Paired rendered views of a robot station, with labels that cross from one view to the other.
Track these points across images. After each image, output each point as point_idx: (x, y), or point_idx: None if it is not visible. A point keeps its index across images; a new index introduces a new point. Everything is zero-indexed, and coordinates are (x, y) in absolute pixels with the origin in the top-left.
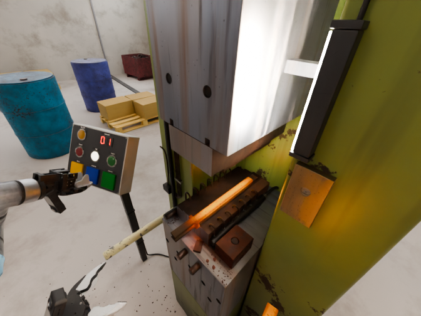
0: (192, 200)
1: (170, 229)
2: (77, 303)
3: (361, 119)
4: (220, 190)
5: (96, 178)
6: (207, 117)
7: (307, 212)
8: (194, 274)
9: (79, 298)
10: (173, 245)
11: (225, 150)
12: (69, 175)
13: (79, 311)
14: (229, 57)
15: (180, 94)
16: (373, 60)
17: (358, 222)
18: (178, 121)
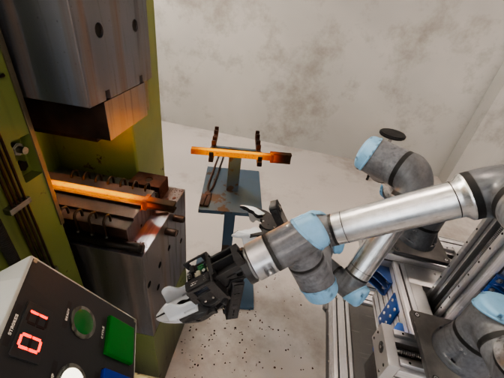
0: (108, 220)
1: (151, 246)
2: (265, 222)
3: None
4: (76, 201)
5: (121, 374)
6: (137, 52)
7: (146, 98)
8: (172, 246)
9: (262, 223)
10: (155, 268)
11: (151, 72)
12: (195, 269)
13: (266, 217)
14: None
15: (114, 44)
16: None
17: (151, 82)
18: (116, 82)
